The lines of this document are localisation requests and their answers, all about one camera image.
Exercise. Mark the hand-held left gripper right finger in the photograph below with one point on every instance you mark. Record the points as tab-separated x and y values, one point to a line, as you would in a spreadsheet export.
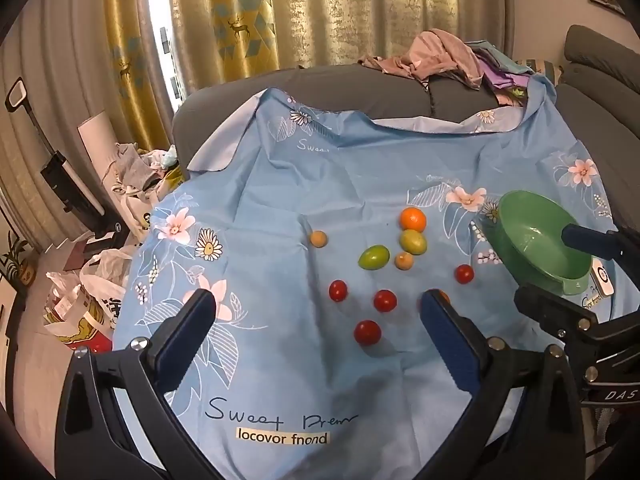
446	332

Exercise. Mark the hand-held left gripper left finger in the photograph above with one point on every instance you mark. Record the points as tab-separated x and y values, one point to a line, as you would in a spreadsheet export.
186	321

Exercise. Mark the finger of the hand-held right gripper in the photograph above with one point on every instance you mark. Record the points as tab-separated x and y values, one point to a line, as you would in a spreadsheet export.
550	307
587	241

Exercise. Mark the green plastic bowl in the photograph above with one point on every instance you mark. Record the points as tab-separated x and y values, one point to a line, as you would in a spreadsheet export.
530	230

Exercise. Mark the small orange kumquat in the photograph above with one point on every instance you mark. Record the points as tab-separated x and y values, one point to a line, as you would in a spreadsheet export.
444	298
318	239
403	261

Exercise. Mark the yellow-green mango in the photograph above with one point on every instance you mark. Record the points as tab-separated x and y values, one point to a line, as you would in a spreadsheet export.
413	242

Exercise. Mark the green mango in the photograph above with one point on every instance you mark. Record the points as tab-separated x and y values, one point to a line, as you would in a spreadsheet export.
373	258

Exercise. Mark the orange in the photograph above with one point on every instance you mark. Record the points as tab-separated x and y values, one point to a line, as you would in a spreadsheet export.
413	220

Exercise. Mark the white pocket router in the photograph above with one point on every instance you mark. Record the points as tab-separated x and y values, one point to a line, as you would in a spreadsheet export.
602	277

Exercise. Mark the red cherry tomato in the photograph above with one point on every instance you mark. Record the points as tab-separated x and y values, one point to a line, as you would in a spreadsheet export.
338	290
464	274
385	300
367	332

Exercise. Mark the white plastic bag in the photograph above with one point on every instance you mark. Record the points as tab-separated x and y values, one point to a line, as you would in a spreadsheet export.
95	280

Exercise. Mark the red and yellow bag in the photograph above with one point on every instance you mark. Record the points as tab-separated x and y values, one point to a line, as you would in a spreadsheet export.
85	332

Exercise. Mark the clothes heap on floor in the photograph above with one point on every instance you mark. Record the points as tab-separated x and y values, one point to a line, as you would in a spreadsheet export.
131	170

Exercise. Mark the yellow-green cloth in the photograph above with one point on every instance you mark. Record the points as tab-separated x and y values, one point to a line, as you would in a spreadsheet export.
515	96

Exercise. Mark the blue floral bed sheet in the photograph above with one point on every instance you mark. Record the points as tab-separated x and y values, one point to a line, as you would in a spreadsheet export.
300	185

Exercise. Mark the potted plant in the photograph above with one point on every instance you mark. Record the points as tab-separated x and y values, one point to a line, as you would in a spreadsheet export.
17	262

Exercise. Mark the striped cushion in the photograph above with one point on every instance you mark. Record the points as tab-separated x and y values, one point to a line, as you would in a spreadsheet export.
540	69

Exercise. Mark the purple cloth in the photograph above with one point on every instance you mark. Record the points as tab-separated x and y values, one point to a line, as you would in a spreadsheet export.
497	77

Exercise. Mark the black upright vacuum cleaner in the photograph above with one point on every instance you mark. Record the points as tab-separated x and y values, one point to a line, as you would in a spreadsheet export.
55	170

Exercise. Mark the white board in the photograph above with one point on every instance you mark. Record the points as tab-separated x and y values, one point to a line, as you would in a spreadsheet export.
100	135

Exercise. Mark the teal cloth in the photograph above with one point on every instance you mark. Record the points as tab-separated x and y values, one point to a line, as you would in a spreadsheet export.
500	55

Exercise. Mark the pink clothes pile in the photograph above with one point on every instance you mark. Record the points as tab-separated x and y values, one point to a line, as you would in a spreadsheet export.
440	55

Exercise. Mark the grey sofa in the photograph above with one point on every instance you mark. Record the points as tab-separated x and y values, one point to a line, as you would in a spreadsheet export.
390	95

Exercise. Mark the gold deer-print curtain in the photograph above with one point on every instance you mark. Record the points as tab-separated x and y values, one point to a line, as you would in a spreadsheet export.
325	15
135	60

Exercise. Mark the grey pleated curtain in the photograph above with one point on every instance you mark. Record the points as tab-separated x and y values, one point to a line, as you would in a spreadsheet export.
55	35

